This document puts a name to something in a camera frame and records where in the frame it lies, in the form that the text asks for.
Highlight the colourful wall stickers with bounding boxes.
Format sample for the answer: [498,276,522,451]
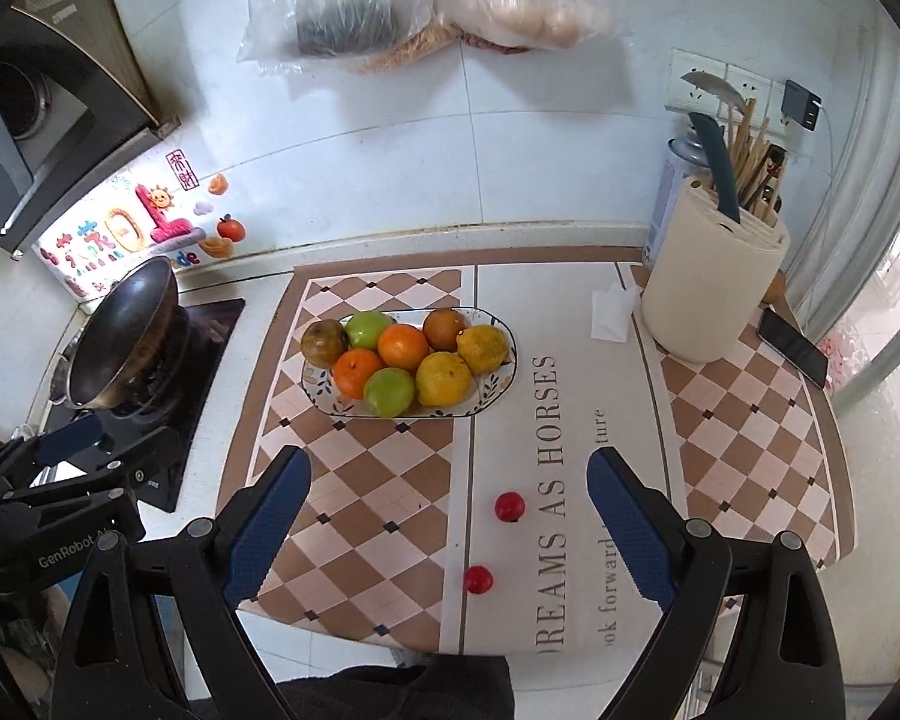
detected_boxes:
[36,150,245,301]

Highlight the bundle of wooden chopsticks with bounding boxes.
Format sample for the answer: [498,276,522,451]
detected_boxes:
[727,97,785,222]

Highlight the dark orange tangerine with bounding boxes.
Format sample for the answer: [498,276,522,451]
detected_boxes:
[422,307,470,352]

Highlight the clear plastic bag dark contents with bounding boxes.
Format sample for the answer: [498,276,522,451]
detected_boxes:
[238,0,440,74]

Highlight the black range hood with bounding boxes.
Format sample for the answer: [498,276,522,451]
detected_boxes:
[0,0,181,275]

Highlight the person's dark trousers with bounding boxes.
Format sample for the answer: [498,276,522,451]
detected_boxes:
[277,656,515,720]

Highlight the white wall socket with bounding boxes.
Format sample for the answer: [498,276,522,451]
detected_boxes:
[671,49,728,110]
[724,64,773,121]

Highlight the black plug charger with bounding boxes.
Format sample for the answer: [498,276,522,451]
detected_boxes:
[784,80,824,128]

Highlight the black gas stove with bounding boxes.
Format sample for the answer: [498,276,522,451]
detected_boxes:
[45,298,247,511]

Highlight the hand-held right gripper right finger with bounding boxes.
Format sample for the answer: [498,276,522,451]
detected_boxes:
[586,446,848,720]

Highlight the dark handled knife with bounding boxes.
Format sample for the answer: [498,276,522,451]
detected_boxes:
[688,112,743,224]

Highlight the brown round fruit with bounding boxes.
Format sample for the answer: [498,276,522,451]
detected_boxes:
[301,320,347,368]

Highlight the cream utensil holder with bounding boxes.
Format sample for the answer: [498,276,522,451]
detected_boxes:
[641,180,791,362]

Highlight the oval floral ceramic plate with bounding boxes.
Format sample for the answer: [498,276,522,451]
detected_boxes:
[301,307,518,419]

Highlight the black smartphone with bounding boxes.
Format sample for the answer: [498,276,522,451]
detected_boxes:
[757,309,830,389]

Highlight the green round fruit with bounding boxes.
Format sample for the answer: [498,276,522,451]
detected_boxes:
[345,313,391,350]
[363,367,417,419]

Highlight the checkered table mat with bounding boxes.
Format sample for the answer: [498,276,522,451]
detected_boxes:
[217,244,852,653]

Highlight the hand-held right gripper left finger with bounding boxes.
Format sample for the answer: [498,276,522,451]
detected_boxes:
[49,445,314,720]

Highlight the black frying pan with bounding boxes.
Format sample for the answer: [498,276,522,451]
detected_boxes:
[67,255,179,410]

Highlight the yellow orange fruit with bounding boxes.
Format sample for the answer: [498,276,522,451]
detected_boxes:
[415,351,473,407]

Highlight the sliding glass door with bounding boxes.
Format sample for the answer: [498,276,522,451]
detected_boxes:
[787,15,900,406]

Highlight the pink printed plastic bag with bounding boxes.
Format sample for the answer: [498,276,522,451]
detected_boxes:
[814,326,863,391]

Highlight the yellow lemon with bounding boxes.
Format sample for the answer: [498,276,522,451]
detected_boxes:
[456,325,511,376]

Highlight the steel spatula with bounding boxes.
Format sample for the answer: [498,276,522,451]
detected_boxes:
[681,69,747,121]

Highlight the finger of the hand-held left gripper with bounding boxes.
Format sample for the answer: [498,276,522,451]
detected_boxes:
[0,415,110,496]
[0,426,185,512]

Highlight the white tissue paper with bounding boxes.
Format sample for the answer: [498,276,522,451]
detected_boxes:
[591,286,642,342]

